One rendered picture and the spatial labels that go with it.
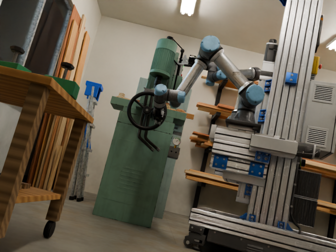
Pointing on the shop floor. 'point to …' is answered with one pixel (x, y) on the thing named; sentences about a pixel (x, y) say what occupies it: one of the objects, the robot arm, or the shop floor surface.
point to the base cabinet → (132, 176)
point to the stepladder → (93, 92)
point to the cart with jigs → (8, 167)
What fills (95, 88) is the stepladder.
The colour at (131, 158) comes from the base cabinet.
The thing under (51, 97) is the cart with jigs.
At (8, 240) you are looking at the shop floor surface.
